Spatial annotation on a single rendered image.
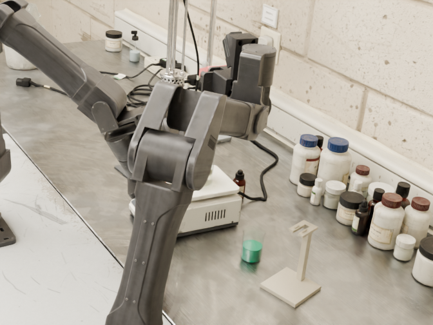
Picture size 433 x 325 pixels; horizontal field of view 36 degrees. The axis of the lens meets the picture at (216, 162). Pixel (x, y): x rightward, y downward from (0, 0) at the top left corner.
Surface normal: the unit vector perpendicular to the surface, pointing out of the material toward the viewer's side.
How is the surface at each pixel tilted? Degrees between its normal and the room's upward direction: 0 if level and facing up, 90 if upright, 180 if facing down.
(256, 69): 89
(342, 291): 0
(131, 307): 66
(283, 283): 0
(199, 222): 90
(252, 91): 89
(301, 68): 90
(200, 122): 43
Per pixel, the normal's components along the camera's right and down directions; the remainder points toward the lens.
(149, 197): -0.32, 0.00
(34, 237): 0.08, -0.90
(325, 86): -0.83, 0.18
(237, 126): 0.86, 0.29
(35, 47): -0.05, 0.43
